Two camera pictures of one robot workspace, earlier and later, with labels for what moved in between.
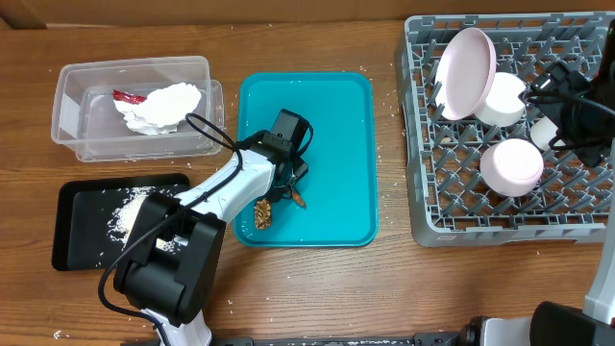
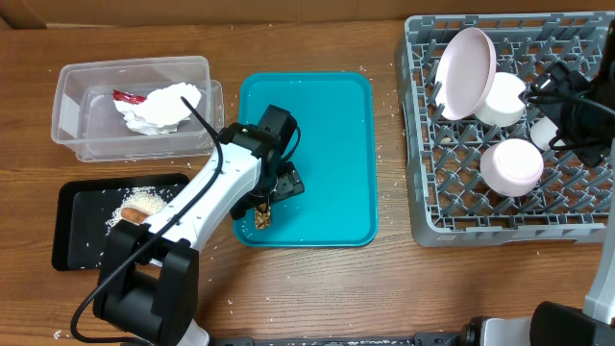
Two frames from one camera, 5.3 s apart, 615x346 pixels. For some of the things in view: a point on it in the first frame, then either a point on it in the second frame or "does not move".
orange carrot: [299, 199] to [134, 215]
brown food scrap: [262, 213] does not move
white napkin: [162, 111] does not move
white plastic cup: [542, 131] does not move
